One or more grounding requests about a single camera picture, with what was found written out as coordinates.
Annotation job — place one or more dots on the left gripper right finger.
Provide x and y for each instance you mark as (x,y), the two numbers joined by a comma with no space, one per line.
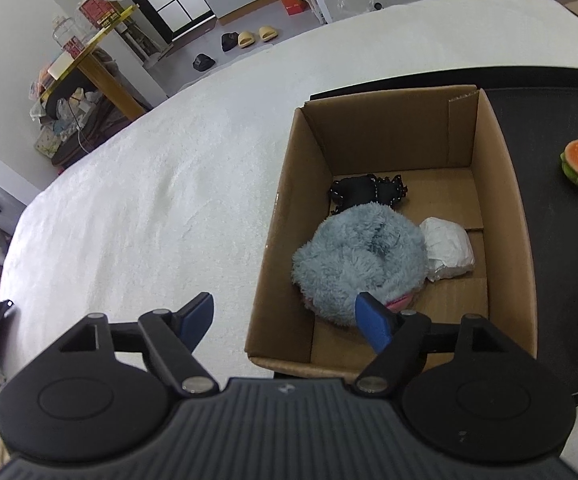
(398,342)

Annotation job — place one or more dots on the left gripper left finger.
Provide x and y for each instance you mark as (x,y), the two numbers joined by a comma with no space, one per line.
(170,338)

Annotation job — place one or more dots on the grey fluffy plush toy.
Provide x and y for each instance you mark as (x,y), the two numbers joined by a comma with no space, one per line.
(367,248)

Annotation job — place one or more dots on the white soft bundle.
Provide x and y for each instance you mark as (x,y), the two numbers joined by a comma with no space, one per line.
(448,247)

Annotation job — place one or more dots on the black dotted fabric item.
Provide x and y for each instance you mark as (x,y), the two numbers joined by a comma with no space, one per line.
(354,191)

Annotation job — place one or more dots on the brown cardboard box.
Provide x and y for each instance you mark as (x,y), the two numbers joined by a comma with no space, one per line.
(446,144)

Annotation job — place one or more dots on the black shallow tray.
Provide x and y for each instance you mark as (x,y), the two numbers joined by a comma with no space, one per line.
(537,109)

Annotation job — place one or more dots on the yellow round side table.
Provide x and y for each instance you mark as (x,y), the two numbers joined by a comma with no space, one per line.
(98,75)

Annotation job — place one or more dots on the black slipper near beige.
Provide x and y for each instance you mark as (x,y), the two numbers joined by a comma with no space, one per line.
(229,41)

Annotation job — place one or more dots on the left beige slipper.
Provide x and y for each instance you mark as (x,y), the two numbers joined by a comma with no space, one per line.
(246,39)

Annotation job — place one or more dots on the right beige slipper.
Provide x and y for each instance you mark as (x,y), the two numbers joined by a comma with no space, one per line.
(267,33)

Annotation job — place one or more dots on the clear glass jar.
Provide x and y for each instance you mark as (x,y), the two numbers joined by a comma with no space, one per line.
(68,36)

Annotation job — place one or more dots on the red box on table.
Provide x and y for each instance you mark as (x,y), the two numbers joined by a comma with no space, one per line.
(99,13)

